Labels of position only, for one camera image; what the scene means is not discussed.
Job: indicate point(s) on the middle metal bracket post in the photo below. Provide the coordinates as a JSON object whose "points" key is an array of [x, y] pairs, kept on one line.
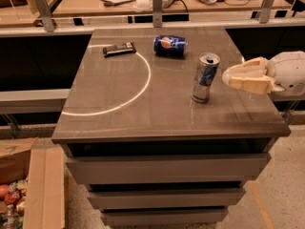
{"points": [[157, 13]]}

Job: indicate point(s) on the Red Bull can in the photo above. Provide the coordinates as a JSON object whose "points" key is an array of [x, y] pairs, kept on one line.
{"points": [[207, 66]]}

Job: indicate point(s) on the grey drawer cabinet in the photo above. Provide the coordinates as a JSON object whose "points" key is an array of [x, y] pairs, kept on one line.
{"points": [[147, 153]]}

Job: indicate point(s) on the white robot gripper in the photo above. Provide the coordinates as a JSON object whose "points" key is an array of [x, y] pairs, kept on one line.
{"points": [[288, 72]]}

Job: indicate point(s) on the cardboard box with groceries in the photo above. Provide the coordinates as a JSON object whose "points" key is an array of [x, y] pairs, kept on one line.
{"points": [[44, 168]]}

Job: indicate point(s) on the white face mask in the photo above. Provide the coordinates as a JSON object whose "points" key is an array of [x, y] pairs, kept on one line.
{"points": [[141, 5]]}

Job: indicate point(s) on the blue Pepsi can lying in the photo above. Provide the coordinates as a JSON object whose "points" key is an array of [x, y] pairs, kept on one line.
{"points": [[169, 45]]}

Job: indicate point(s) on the right metal bracket post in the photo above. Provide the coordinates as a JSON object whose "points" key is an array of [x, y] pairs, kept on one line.
{"points": [[265, 11]]}

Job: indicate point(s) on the left metal bracket post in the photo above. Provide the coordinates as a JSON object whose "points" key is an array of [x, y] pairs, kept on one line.
{"points": [[45, 14]]}

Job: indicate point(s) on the metal bracket post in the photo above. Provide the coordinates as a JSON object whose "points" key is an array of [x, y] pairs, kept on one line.
{"points": [[45, 14], [265, 11], [157, 13]]}

